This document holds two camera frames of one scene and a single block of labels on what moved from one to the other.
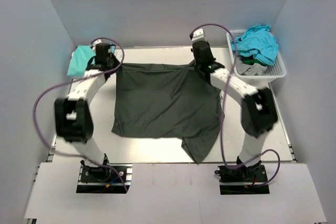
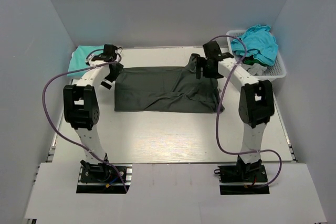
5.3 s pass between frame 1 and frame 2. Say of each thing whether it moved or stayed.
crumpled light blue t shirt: stayed
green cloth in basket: stayed
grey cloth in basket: stayed
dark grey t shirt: moved
